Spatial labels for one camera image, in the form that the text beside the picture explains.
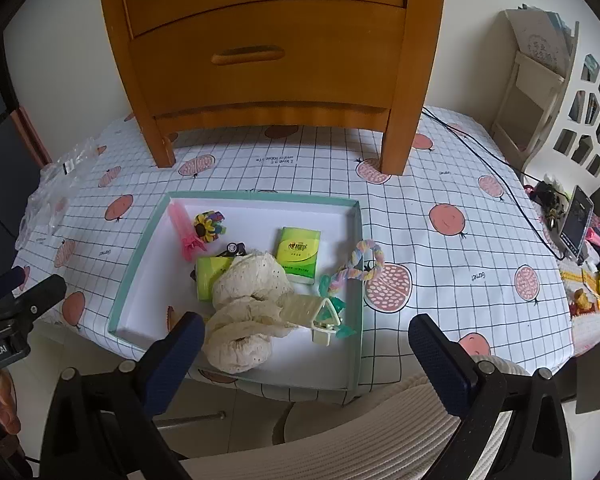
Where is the shallow teal cardboard box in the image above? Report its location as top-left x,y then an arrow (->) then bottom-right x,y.
107,190 -> 366,392

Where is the green tissue pack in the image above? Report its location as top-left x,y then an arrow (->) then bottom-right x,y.
196,256 -> 236,302
274,226 -> 323,286

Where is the black cable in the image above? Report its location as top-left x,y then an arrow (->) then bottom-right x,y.
420,107 -> 568,261

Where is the pastel twisted fuzzy ring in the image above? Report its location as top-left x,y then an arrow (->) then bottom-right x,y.
332,239 -> 387,293

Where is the clear plastic bag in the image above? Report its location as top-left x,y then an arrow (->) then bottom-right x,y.
15,137 -> 103,246

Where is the cream toy house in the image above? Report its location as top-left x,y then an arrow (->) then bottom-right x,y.
278,294 -> 345,346

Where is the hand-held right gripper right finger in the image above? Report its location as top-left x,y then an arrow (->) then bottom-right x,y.
407,313 -> 573,480

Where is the reddish wooden door frame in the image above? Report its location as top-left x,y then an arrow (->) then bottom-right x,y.
10,105 -> 53,171

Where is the person's left hand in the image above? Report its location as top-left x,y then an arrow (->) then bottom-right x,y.
0,367 -> 23,436

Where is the small black toy car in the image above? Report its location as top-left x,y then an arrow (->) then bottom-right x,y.
215,241 -> 253,261

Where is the white wooden shelf rack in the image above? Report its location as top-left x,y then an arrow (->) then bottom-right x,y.
490,7 -> 581,181

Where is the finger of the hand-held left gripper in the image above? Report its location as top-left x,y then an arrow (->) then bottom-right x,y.
0,274 -> 68,332
0,266 -> 26,306

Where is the wooden nightstand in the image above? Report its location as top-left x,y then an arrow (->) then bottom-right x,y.
97,0 -> 448,177

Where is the teal plastic clip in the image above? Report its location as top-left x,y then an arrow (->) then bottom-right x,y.
320,274 -> 354,338

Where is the grey metal bar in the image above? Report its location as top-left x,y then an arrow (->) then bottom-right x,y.
152,410 -> 227,428

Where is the grey paper folder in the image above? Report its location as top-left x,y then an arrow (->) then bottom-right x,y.
505,5 -> 573,73

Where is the phone on stand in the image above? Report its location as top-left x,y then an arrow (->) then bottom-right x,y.
560,185 -> 596,261

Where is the pomegranate print checked tablecloth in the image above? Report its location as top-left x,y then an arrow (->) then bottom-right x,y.
12,105 -> 578,406

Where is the cream lace cloth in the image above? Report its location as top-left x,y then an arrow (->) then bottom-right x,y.
204,250 -> 301,375

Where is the cream ribbed chair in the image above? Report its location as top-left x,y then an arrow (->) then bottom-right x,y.
180,355 -> 531,480

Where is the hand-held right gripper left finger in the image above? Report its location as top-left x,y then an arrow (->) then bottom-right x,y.
40,311 -> 206,480

